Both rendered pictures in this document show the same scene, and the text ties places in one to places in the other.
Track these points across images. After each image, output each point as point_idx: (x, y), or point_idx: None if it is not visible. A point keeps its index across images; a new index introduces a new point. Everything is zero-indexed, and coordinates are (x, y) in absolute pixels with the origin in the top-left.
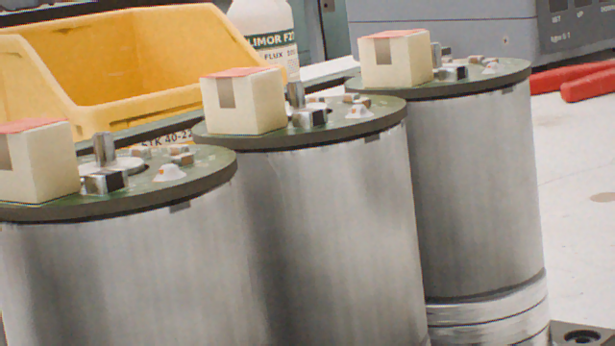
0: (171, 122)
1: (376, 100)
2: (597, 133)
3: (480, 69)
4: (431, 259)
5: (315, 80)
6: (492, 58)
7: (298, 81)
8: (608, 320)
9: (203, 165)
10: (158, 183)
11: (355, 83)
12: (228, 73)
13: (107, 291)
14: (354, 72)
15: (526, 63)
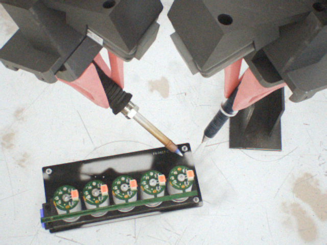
0: (103, 207)
1: (85, 189)
2: None
3: (63, 192)
4: None
5: (73, 214)
6: (53, 198)
7: (95, 190)
8: (5, 239)
9: (118, 179)
10: (124, 177)
11: (74, 204)
12: (105, 189)
13: None
14: (66, 213)
15: (58, 188)
